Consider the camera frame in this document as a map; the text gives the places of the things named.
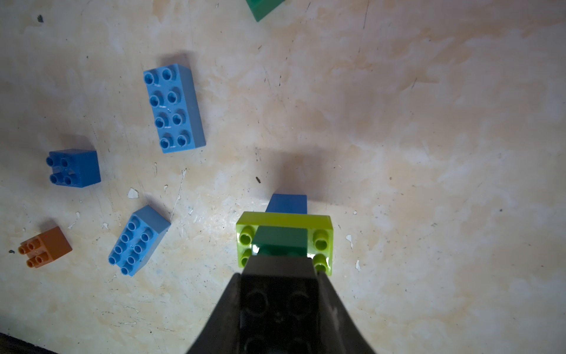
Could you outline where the light blue long lego brick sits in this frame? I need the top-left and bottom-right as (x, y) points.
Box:
(108, 205), (171, 277)

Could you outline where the small dark green lego brick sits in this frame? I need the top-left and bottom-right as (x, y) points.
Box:
(246, 0), (284, 22)

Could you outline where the black small lego brick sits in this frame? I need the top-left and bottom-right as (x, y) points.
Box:
(240, 255), (319, 353)

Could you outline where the brown square lego brick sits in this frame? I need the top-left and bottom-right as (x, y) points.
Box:
(18, 227), (72, 268)

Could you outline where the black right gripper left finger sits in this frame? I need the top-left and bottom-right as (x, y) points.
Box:
(187, 273), (241, 354)

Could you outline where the lime green lego brick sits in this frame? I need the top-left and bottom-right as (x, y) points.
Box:
(235, 212), (334, 276)

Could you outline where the blue square lego brick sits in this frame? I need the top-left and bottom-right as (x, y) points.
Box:
(46, 149), (101, 188)

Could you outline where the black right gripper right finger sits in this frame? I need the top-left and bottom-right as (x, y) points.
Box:
(318, 272), (375, 354)

